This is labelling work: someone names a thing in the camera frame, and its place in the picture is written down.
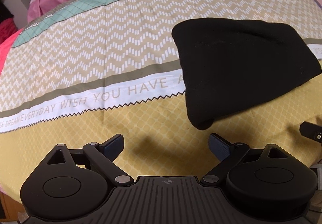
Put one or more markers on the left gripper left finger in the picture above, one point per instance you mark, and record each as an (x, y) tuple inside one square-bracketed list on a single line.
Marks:
[(102, 156)]

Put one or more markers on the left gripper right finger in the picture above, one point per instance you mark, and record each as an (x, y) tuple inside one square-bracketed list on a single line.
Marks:
[(229, 155)]

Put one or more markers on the patterned bed quilt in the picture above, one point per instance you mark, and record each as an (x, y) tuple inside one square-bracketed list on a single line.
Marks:
[(90, 69)]

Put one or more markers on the black pants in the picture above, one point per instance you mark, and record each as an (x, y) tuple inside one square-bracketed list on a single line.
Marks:
[(232, 65)]

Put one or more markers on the red folded clothes pile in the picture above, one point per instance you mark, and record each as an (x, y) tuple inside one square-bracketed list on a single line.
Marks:
[(7, 28)]

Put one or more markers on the dark hanging clothes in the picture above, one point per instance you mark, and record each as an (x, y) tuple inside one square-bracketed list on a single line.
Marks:
[(4, 12)]

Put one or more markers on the pink bed sheet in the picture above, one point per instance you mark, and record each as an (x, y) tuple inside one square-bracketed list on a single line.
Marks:
[(5, 47)]

